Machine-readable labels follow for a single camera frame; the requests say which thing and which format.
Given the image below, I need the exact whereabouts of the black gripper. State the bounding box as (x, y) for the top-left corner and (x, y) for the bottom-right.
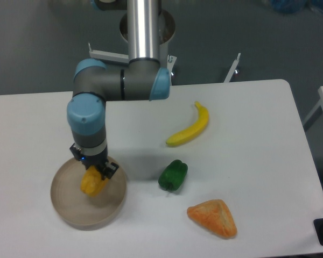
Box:
(69, 143), (119, 180)

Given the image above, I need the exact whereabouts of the yellow bell pepper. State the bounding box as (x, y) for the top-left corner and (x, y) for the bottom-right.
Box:
(80, 166), (109, 197)

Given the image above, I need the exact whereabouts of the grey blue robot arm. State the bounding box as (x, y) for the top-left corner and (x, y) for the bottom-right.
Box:
(67, 1), (171, 180)

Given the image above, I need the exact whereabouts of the beige round plate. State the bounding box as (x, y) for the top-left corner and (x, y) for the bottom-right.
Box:
(50, 158), (127, 230)

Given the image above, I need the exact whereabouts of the green bell pepper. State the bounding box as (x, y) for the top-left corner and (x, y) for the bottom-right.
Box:
(158, 160), (188, 191)

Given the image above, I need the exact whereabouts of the yellow banana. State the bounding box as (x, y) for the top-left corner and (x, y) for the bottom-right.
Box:
(166, 101), (209, 147)

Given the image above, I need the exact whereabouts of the orange triangular bread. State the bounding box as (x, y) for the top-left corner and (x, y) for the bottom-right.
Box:
(187, 199), (237, 239)

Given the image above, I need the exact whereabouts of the blue bag in background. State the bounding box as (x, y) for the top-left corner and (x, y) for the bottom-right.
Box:
(263, 0), (323, 16)

